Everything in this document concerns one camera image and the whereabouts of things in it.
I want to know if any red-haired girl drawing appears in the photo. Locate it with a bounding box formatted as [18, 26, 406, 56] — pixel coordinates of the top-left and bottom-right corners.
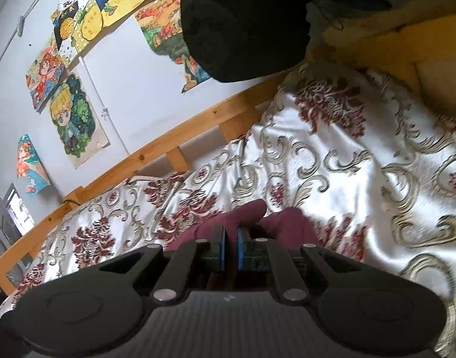
[25, 46, 70, 113]

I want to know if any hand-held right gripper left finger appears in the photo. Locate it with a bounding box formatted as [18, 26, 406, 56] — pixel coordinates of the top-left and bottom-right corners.
[97, 226, 226, 303]

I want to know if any maroon sweatshirt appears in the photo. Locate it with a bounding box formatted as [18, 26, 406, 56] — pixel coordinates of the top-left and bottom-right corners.
[164, 199, 318, 291]

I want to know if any floral satin bedspread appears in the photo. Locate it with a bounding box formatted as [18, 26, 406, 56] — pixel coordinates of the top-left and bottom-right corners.
[0, 61, 456, 358]

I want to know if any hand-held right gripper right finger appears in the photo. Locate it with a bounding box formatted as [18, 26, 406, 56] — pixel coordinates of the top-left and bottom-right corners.
[237, 228, 363, 303]

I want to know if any landscape drawing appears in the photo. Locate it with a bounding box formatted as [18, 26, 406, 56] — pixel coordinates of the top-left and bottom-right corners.
[135, 0, 214, 95]

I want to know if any blond child drawing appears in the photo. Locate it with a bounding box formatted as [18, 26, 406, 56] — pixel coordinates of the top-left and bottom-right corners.
[49, 72, 111, 169]

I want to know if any white wall conduit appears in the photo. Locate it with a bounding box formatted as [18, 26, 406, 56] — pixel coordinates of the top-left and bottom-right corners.
[78, 55, 131, 158]
[0, 0, 61, 87]

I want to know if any yellow patchwork drawing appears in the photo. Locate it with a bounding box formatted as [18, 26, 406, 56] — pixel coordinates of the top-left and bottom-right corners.
[50, 0, 188, 52]

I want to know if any small blue character poster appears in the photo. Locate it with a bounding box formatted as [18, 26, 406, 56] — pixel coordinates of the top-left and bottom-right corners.
[15, 133, 52, 197]

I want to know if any small window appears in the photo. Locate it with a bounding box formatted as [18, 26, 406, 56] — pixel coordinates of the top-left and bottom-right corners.
[0, 182, 37, 240]

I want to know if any black jacket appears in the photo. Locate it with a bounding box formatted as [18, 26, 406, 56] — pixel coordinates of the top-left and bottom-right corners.
[181, 0, 456, 83]

